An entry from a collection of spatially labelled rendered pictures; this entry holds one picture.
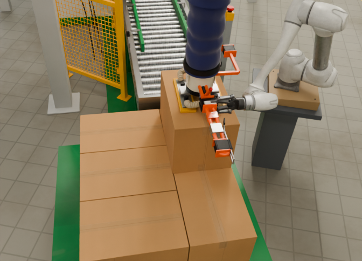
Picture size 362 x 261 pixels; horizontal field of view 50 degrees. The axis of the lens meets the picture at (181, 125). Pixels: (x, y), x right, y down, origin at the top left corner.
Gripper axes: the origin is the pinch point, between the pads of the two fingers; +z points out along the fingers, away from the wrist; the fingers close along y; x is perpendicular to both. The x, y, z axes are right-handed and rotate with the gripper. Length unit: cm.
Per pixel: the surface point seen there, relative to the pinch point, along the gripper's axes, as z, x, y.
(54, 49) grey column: 100, 138, 41
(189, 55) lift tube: 8.8, 21.5, -20.9
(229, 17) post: -49, 126, 10
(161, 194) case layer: 30, -19, 53
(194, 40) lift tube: 7.4, 20.1, -31.1
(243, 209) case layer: -18, -37, 53
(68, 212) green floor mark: 94, 16, 108
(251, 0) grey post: -163, 352, 101
